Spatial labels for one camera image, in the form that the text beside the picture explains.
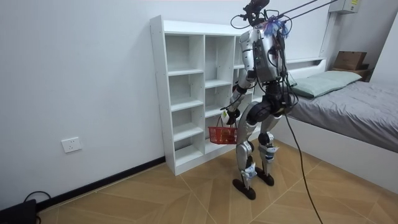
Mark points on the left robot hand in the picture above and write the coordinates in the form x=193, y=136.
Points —
x=231, y=115

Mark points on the red plastic basket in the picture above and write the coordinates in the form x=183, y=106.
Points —
x=222, y=136

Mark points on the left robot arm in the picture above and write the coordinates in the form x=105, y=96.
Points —
x=247, y=46

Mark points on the robot legs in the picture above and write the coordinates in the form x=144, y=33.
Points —
x=245, y=124

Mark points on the white cubby shelf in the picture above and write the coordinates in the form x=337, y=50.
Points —
x=186, y=87

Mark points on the robot body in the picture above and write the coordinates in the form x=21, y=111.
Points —
x=264, y=59

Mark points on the pale green pillow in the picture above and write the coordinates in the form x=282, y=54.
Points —
x=326, y=81

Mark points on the grey bed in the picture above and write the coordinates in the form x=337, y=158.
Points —
x=348, y=124

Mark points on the brown cardboard box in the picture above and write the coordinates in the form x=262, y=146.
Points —
x=349, y=60

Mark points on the black device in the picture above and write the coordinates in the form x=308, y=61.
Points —
x=17, y=213

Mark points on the white wall box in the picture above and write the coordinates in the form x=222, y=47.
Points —
x=343, y=5

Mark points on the white wall socket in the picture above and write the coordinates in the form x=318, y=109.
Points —
x=71, y=145

